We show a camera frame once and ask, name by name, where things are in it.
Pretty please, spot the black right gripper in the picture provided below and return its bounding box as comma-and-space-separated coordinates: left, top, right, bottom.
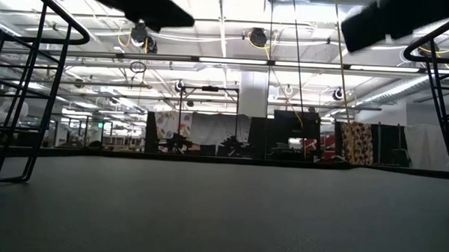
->
340, 0, 413, 55

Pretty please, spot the white floral cloth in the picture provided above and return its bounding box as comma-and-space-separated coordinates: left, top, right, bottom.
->
154, 110, 194, 141

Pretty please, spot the brown patterned cloth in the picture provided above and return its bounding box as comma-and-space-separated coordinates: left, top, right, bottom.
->
337, 120, 375, 166

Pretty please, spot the plain white cloth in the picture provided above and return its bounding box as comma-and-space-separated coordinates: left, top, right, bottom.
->
189, 111, 253, 147
402, 123, 449, 171

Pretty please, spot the black partition panel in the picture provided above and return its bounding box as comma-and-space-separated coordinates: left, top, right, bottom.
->
250, 108, 323, 162

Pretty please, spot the red cabinet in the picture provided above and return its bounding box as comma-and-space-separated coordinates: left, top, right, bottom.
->
303, 132, 338, 162

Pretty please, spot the black wire basket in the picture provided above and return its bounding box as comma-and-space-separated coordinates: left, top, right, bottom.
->
397, 8, 449, 198
0, 0, 92, 192

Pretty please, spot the yellow hanging cable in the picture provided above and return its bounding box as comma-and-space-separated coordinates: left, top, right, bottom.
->
327, 0, 361, 165

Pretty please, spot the long ceiling light rail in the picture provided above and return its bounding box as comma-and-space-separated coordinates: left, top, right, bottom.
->
0, 47, 424, 74

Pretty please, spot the thin black frame stand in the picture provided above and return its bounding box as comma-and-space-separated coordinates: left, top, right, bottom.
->
177, 84, 241, 157

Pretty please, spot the black hanging cable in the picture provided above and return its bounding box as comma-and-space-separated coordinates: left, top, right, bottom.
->
286, 0, 312, 159

